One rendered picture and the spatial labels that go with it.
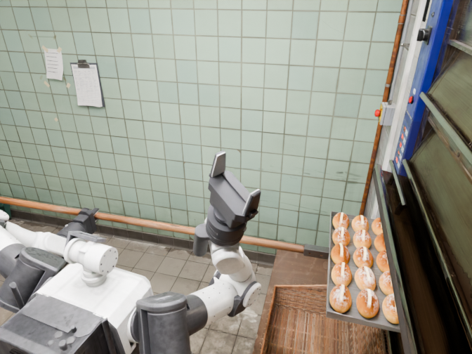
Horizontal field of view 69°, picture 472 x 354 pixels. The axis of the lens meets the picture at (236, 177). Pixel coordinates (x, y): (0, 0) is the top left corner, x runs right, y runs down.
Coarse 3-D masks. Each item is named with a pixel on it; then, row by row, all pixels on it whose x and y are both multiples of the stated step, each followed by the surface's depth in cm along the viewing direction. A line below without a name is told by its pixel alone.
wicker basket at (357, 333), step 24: (288, 288) 173; (312, 288) 169; (288, 312) 178; (312, 312) 176; (264, 336) 149; (288, 336) 166; (312, 336) 165; (336, 336) 165; (360, 336) 155; (384, 336) 135
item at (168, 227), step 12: (12, 204) 157; (24, 204) 155; (36, 204) 154; (48, 204) 153; (96, 216) 147; (108, 216) 146; (120, 216) 145; (156, 228) 141; (168, 228) 139; (180, 228) 138; (192, 228) 138; (240, 240) 133; (252, 240) 132; (264, 240) 131; (300, 252) 128
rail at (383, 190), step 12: (384, 180) 126; (384, 192) 118; (384, 204) 111; (384, 216) 108; (396, 240) 95; (396, 252) 91; (396, 264) 87; (396, 276) 85; (408, 288) 80; (408, 300) 77; (408, 312) 74; (408, 324) 72; (408, 336) 70; (420, 336) 69; (420, 348) 67
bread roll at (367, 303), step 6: (360, 294) 106; (366, 294) 105; (372, 294) 104; (360, 300) 104; (366, 300) 103; (372, 300) 103; (378, 300) 105; (360, 306) 103; (366, 306) 102; (372, 306) 102; (378, 306) 103; (360, 312) 103; (366, 312) 102; (372, 312) 102
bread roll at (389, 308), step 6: (390, 294) 106; (384, 300) 106; (390, 300) 103; (384, 306) 104; (390, 306) 102; (384, 312) 103; (390, 312) 101; (396, 312) 100; (390, 318) 101; (396, 318) 100
